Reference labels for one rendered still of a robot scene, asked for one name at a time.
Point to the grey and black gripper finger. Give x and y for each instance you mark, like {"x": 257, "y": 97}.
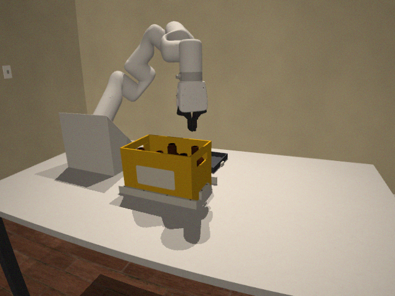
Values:
{"x": 187, "y": 115}
{"x": 196, "y": 116}

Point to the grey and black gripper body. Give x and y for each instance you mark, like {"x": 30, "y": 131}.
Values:
{"x": 192, "y": 96}

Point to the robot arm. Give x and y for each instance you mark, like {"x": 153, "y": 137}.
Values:
{"x": 179, "y": 46}

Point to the yellow crate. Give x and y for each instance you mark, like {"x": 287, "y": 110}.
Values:
{"x": 165, "y": 173}

